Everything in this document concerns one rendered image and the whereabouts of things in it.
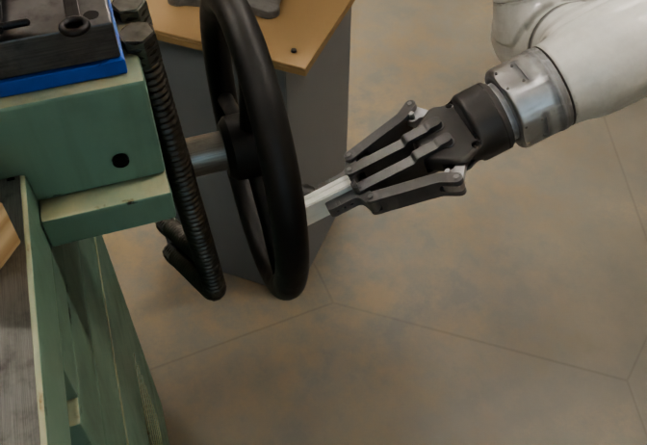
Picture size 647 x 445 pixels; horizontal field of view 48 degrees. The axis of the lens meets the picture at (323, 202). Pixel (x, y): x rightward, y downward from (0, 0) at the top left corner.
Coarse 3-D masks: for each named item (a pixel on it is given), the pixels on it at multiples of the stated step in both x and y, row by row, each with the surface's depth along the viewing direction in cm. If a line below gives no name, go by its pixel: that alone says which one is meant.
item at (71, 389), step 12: (60, 252) 59; (60, 264) 57; (60, 276) 56; (60, 288) 54; (60, 300) 53; (60, 312) 52; (60, 324) 51; (60, 336) 50; (72, 348) 53; (72, 360) 52; (72, 372) 51; (72, 384) 50; (72, 396) 51
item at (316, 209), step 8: (344, 184) 75; (328, 192) 75; (336, 192) 75; (344, 192) 75; (312, 200) 75; (320, 200) 75; (328, 200) 75; (312, 208) 75; (320, 208) 76; (312, 216) 76; (320, 216) 77
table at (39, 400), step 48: (0, 192) 50; (96, 192) 55; (144, 192) 55; (48, 240) 54; (0, 288) 45; (48, 288) 50; (0, 336) 43; (48, 336) 45; (0, 384) 41; (48, 384) 42; (0, 432) 39; (48, 432) 39
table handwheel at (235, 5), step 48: (240, 0) 57; (240, 48) 54; (240, 96) 60; (192, 144) 64; (240, 144) 64; (288, 144) 53; (240, 192) 78; (288, 192) 54; (288, 240) 55; (288, 288) 60
